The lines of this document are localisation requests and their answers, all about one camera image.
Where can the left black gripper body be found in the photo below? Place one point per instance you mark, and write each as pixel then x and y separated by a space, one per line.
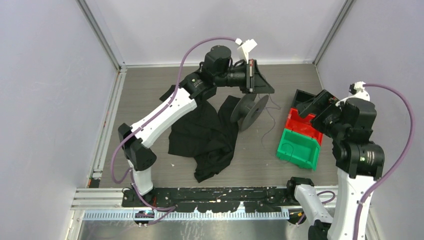
pixel 242 77

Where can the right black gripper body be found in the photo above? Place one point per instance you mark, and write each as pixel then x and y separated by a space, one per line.
pixel 329 121

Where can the grey plastic cable spool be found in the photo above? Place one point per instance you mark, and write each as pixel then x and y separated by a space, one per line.
pixel 247 110

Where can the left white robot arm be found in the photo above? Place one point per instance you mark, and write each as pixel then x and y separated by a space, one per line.
pixel 138 138

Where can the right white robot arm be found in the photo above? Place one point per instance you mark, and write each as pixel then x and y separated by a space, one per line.
pixel 359 162

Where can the black plastic bin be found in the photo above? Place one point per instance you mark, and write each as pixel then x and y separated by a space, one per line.
pixel 301 96

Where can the red plastic bin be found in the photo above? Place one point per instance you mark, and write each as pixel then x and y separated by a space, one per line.
pixel 302 125

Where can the green plastic bin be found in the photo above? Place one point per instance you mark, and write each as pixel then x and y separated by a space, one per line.
pixel 298 149

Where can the black cloth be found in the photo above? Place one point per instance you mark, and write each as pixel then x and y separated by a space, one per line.
pixel 208 136

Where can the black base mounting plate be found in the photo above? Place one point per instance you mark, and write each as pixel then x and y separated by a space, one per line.
pixel 263 199

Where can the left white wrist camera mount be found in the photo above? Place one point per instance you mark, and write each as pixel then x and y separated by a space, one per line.
pixel 244 48

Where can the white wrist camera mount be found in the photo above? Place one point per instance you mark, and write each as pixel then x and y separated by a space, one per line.
pixel 244 48
pixel 356 90

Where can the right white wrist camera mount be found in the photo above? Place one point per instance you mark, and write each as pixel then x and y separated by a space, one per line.
pixel 356 90

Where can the white slotted cable duct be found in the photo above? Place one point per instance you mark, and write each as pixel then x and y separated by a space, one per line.
pixel 127 215

